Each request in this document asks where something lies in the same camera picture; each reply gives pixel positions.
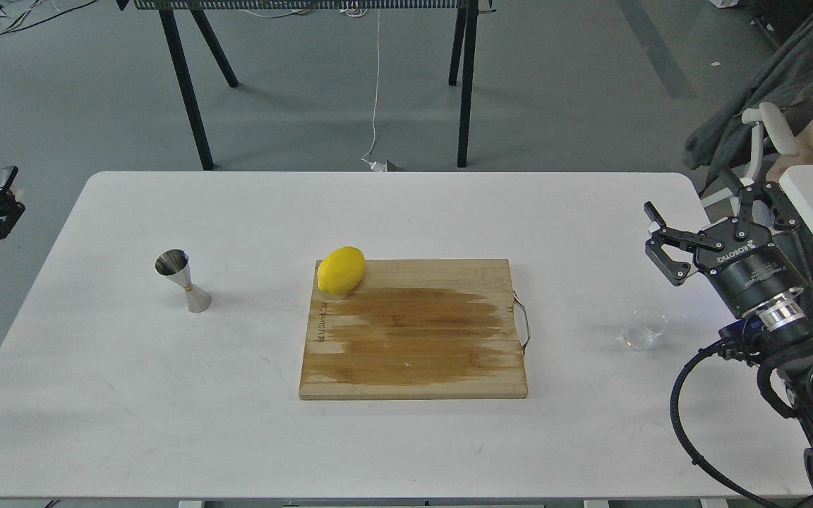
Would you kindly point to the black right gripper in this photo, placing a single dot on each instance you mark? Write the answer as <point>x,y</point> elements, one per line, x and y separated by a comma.
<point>747,271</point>

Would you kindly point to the small clear glass cup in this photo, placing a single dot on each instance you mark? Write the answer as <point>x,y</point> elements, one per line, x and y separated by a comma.
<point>643,329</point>

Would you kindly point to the steel jigger measuring cup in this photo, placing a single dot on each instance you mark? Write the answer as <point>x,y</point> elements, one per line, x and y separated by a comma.
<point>174,265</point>

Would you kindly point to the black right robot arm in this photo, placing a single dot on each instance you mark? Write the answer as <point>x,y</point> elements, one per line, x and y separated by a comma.
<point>776,338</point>

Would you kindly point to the white office chair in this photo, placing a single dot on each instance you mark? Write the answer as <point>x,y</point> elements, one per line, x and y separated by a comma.
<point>768,125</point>

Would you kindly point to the dark grey jacket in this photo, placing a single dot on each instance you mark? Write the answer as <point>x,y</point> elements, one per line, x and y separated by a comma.
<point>785,80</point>

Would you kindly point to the wooden cutting board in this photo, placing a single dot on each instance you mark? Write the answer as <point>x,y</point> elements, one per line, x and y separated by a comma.
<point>416,330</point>

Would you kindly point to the yellow lemon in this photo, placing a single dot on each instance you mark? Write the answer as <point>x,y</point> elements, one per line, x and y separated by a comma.
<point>341,271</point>

